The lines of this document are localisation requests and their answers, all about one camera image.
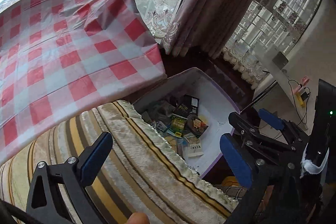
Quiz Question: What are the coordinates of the cream macadamia snack packet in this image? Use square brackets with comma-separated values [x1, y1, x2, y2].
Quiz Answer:
[184, 133, 203, 157]

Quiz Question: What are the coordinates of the left human hand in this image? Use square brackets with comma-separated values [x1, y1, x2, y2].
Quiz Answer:
[126, 212, 150, 224]

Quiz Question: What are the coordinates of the black speaker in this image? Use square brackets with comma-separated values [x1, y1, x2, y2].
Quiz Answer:
[306, 79, 335, 166]

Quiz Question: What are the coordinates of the dark chocolate snack packet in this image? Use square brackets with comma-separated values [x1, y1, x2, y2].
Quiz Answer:
[187, 114, 209, 138]

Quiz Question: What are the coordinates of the white purple cardboard box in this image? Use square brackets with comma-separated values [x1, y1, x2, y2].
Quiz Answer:
[133, 68, 240, 178]

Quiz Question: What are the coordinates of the black gold snack packet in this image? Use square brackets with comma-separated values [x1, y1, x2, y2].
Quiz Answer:
[174, 94, 199, 118]

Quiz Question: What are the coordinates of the small green snack packet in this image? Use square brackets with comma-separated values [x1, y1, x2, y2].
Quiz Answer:
[170, 114, 187, 137]

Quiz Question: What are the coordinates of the striped velvet sofa cushion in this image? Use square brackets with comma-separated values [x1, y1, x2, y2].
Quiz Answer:
[1, 100, 238, 223]

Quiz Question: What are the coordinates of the pink drape curtain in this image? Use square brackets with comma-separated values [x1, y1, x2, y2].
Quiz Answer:
[161, 0, 252, 59]

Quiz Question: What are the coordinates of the red white checkered tablecloth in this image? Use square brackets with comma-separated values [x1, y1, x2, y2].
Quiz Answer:
[1, 0, 166, 162]

